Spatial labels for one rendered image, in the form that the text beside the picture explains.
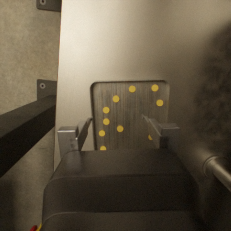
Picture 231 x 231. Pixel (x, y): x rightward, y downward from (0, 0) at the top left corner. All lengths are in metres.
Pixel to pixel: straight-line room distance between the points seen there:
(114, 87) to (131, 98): 0.03
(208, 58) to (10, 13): 1.14
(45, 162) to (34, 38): 0.86
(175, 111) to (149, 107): 0.05
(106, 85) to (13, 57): 1.02
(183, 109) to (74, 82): 0.18
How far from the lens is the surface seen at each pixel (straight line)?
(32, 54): 1.18
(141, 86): 0.26
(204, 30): 0.30
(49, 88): 1.13
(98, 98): 0.26
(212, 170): 0.35
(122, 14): 0.27
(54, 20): 1.15
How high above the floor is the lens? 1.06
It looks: 74 degrees down
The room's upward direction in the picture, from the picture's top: 178 degrees clockwise
